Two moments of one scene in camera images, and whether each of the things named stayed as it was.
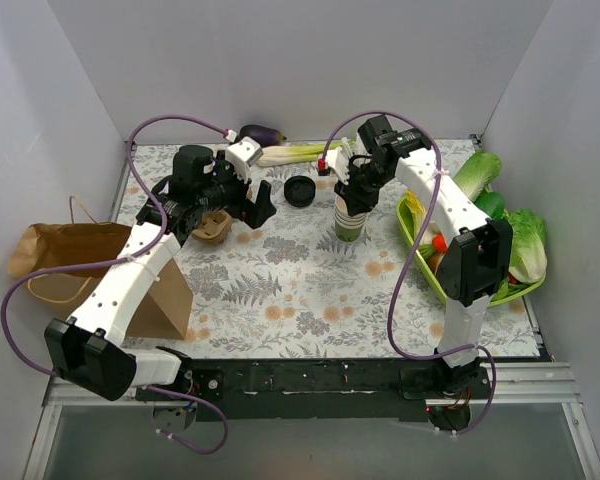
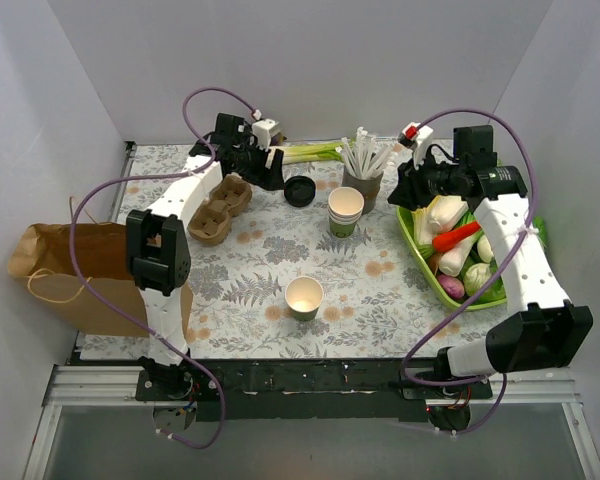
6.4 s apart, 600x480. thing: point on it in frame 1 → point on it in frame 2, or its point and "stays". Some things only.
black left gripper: [247, 201] → [268, 170]
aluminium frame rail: [534, 383] stays
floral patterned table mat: [289, 287] stays
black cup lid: [299, 190] stays
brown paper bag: [163, 305] stays
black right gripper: [357, 193] → [411, 183]
